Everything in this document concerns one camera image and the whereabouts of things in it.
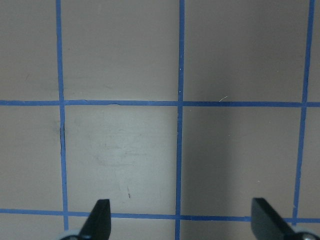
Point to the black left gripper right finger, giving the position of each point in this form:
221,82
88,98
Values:
266,223

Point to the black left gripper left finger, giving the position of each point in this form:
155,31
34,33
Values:
98,224

